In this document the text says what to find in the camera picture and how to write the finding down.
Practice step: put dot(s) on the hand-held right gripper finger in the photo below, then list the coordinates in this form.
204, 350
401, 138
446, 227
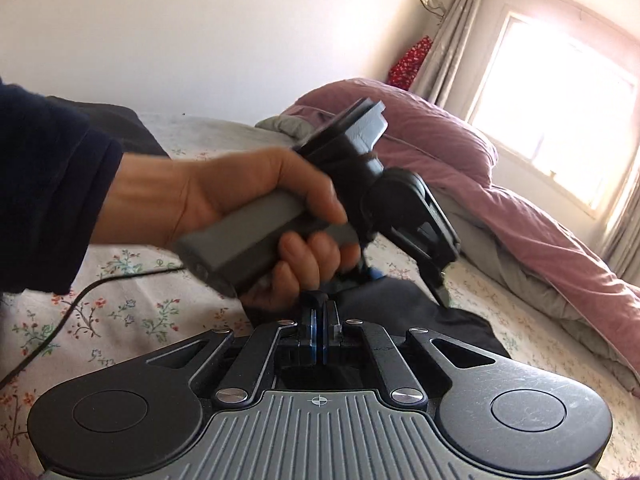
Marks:
312, 340
324, 340

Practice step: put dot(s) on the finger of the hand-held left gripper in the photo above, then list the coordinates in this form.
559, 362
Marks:
372, 274
434, 275

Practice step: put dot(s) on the black pants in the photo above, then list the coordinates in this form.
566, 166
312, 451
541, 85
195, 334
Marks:
400, 310

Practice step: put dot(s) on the person's left forearm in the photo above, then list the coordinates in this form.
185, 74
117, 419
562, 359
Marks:
50, 185

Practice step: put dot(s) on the person's left hand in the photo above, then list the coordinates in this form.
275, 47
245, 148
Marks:
225, 180

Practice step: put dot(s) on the grey-green quilt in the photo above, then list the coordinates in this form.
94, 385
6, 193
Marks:
525, 300

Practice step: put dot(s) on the floral bed sheet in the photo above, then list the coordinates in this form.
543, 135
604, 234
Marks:
125, 320

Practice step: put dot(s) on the dark cloth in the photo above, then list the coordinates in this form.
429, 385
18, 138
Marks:
130, 125

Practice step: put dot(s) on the grey patterned curtain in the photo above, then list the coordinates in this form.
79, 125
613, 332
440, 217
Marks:
450, 35
622, 225

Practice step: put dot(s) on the window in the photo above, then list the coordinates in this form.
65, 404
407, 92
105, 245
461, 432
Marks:
550, 110

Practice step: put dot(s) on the red floral hanging bag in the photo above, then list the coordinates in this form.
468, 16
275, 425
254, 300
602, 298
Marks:
407, 62

